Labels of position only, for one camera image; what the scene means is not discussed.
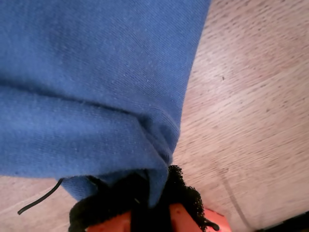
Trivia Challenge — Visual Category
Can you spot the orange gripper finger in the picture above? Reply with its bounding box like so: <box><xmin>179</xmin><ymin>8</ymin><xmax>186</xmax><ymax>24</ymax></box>
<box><xmin>156</xmin><ymin>165</ymin><xmax>230</xmax><ymax>232</ymax></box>
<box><xmin>68</xmin><ymin>171</ymin><xmax>155</xmax><ymax>232</ymax></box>

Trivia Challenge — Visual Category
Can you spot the blue printed T-shirt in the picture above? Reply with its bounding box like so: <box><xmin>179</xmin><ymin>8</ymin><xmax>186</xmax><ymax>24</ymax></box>
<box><xmin>0</xmin><ymin>0</ymin><xmax>212</xmax><ymax>208</ymax></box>

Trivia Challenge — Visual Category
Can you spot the short black zip tie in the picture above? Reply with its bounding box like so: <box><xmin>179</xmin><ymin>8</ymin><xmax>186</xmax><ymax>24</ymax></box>
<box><xmin>205</xmin><ymin>218</ymin><xmax>220</xmax><ymax>232</ymax></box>

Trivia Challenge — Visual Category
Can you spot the long black zip tie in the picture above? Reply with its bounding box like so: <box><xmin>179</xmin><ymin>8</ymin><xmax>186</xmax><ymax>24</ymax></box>
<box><xmin>17</xmin><ymin>178</ymin><xmax>64</xmax><ymax>215</ymax></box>

